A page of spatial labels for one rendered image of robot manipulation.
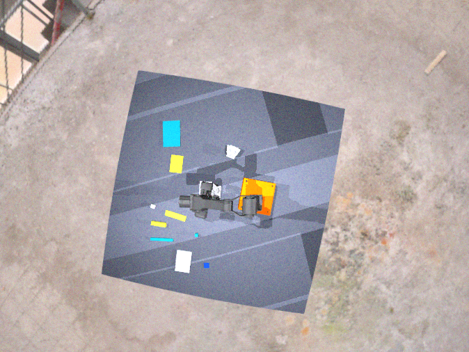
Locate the cyan rectangular block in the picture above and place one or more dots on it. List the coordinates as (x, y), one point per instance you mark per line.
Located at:
(171, 133)

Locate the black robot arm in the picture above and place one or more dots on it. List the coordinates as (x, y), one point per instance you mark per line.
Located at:
(197, 203)

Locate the white curved plate with holes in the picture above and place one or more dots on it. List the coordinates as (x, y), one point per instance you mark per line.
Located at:
(218, 192)

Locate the white housing plate with two round holes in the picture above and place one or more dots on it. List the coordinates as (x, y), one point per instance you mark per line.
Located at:
(233, 149)

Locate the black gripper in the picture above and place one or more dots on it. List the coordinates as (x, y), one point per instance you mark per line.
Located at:
(206, 189)

